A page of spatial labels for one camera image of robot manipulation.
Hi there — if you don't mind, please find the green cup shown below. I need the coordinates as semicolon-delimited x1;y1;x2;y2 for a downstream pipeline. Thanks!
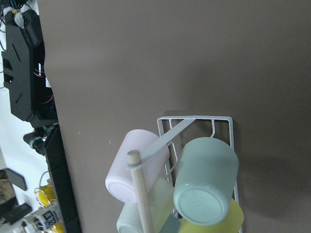
173;137;239;226

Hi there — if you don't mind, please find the pink cup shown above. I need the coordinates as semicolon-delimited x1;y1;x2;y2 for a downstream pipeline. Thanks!
105;129;170;204

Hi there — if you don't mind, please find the cream cup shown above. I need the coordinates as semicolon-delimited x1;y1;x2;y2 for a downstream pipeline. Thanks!
116;177;174;233

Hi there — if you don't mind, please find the yellow cup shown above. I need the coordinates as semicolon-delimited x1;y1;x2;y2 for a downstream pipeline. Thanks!
178;199;244;233

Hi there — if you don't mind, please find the white wire cup rack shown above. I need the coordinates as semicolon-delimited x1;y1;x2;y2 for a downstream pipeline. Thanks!
127;116;241;233

